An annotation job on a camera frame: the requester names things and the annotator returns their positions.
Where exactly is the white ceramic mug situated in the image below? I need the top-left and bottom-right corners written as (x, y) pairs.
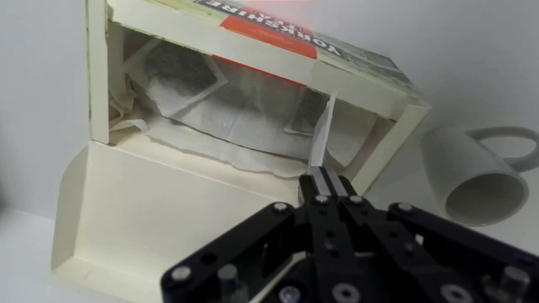
top-left (421, 126), bottom-right (539, 227)

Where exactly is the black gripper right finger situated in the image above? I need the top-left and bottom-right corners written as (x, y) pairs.
top-left (325, 169), bottom-right (539, 303)

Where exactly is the green tea bag box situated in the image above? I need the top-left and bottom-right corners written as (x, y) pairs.
top-left (52, 0), bottom-right (429, 303)

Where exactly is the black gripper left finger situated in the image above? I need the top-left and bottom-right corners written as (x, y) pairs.
top-left (160, 168), bottom-right (332, 303)

